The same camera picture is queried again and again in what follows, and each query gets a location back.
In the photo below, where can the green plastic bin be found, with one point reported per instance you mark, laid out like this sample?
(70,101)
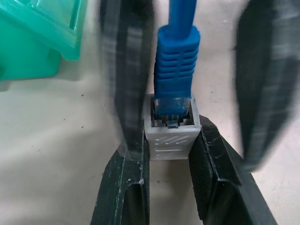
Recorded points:
(30,39)

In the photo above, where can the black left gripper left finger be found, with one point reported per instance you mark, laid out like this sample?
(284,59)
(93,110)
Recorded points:
(122,187)

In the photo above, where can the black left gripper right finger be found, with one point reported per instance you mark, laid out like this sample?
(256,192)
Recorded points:
(218,164)

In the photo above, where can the white network coupler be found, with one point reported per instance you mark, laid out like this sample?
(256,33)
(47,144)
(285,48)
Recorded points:
(171,143)

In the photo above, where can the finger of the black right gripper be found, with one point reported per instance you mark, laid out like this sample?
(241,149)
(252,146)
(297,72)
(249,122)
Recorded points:
(269,82)
(126,70)

